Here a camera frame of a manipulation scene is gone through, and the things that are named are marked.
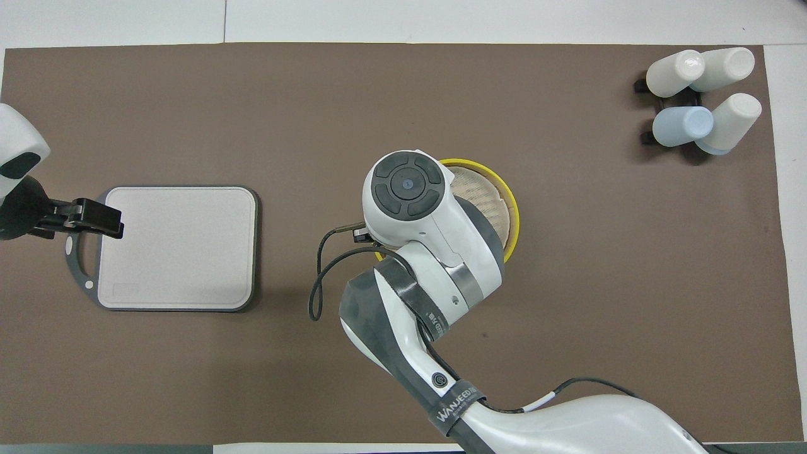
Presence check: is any white cup with blue rim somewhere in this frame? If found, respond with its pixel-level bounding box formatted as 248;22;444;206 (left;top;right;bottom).
695;93;762;155
690;47;755;93

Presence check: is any cream white cup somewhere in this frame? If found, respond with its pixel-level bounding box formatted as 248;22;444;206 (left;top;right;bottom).
646;50;705;98

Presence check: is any yellow bamboo steamer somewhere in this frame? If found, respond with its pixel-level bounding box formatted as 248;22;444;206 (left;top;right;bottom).
375;158;521;262

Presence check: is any white grey-framed cutting board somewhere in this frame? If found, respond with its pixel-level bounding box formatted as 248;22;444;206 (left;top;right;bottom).
65;185;260;313

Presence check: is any brown table mat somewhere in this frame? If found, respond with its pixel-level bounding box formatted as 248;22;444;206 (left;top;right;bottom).
0;42;803;445

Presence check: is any black cup rack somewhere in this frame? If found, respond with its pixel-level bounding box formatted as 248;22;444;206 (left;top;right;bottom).
634;74;702;147

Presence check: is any white perforated steamer liner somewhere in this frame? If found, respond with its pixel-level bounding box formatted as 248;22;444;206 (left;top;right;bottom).
451;165;510;250

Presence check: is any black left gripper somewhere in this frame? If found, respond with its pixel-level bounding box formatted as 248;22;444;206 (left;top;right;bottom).
0;177;125;242

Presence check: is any light blue cup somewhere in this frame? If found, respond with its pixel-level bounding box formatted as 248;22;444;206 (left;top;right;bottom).
653;106;714;148

